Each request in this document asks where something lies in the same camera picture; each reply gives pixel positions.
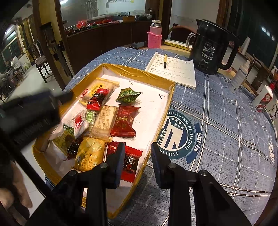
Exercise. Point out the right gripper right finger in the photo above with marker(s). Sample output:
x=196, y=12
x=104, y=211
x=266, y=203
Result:
x=168, y=174

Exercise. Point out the large red snack packet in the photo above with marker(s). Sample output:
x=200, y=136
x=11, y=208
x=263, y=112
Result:
x=124, y=121

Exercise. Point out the black electric kettle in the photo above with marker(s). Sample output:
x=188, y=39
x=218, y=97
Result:
x=210, y=45

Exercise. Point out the patterned paper cup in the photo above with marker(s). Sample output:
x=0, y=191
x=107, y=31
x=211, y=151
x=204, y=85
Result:
x=272, y=108

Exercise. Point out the white notebook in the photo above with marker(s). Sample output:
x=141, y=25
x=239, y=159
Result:
x=179, y=71

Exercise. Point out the beige biscuit packet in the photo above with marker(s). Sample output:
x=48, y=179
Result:
x=103, y=124

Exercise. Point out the blue plaid tablecloth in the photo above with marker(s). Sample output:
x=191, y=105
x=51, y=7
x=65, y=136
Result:
x=239, y=147

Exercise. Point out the dark wooden cabinet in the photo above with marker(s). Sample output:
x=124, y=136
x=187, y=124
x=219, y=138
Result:
x=91, y=28

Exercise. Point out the pink sleeved thermos bottle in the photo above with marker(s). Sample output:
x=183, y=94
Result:
x=155, y=35

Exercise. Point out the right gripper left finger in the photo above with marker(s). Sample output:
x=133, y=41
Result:
x=108, y=174

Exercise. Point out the wooden chair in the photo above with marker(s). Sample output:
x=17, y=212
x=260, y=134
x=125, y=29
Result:
x=40, y=62

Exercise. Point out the yellow taped foam tray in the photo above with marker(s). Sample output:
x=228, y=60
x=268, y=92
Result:
x=112, y=104

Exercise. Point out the red black candy packet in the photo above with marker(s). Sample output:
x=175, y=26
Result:
x=95, y=103

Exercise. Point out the white red snack packet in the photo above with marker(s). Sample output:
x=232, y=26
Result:
x=75, y=124

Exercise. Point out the dark red round-logo packet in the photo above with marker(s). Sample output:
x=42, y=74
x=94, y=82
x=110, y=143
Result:
x=132, y=157

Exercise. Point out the green gold pea snack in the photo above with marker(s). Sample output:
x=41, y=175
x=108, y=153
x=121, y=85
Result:
x=66, y=143

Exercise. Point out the black yellow pen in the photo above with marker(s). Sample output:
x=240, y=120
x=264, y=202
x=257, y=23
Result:
x=165, y=61

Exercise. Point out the yellow pastry packet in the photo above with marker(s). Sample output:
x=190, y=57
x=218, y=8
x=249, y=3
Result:
x=90, y=154

